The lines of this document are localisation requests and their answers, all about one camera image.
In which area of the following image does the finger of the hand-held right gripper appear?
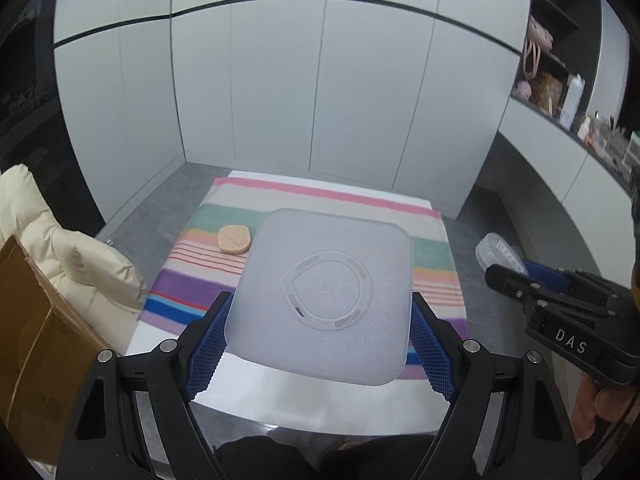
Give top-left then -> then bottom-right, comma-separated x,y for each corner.
520,260 -> 576,293
484,264 -> 543,307

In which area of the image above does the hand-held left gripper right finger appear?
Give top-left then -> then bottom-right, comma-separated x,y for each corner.
410,290 -> 583,480

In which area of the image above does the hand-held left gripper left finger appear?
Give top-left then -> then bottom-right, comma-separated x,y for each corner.
55,290 -> 236,480

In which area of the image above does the clear plastic container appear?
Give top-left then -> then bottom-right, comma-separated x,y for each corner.
475,232 -> 528,277

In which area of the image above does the beige oval wooden block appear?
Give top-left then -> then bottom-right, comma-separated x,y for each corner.
217,225 -> 252,256

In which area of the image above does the translucent square plastic lid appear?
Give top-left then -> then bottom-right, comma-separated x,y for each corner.
223,207 -> 415,387

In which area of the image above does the brown cardboard box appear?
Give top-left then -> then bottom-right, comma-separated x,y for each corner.
0,235 -> 118,461

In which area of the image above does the person's right hand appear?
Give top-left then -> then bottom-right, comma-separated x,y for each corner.
572,372 -> 640,443

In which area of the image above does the white curved cabinet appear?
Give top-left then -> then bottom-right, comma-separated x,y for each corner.
457,95 -> 640,311

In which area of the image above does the green white box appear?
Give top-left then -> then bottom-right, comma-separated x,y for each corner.
622,130 -> 640,166

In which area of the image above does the cream padded armchair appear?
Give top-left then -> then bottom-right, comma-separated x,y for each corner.
0,164 -> 151,346

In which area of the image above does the white bottle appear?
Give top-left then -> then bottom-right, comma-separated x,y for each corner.
560,74 -> 586,128

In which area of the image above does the brown patterned item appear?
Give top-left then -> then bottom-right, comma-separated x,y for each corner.
532,72 -> 563,108

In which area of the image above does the striped colourful cloth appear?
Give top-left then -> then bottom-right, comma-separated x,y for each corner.
142,175 -> 468,381

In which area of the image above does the pink handbag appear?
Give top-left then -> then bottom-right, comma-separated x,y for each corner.
520,15 -> 555,81

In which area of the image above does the tall black cabinet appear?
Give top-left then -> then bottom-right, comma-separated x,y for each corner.
0,0 -> 106,238

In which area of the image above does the dark wall shelf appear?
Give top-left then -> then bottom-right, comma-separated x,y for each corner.
510,0 -> 640,196

